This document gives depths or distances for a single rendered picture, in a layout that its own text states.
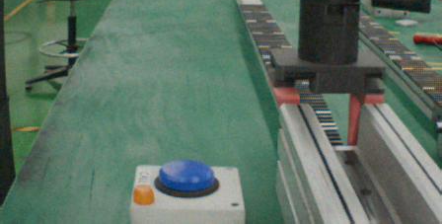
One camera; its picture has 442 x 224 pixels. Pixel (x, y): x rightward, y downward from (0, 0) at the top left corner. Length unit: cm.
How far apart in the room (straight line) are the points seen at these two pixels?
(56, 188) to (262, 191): 20
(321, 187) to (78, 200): 26
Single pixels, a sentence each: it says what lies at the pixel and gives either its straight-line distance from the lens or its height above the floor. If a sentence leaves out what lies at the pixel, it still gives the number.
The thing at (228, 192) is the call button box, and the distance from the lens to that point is 50.
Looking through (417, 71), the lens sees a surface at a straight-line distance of 99.
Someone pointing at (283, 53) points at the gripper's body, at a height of 89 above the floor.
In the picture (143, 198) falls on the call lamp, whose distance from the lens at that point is 48.
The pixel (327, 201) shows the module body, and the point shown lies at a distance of 44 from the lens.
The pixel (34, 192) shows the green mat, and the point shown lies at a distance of 65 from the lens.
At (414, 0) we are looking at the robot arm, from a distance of 63.
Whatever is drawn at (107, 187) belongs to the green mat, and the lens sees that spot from 66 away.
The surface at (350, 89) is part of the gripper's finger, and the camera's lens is 65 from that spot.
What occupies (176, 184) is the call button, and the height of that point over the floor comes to 85.
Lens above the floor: 105
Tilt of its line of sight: 16 degrees down
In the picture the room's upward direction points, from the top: 2 degrees clockwise
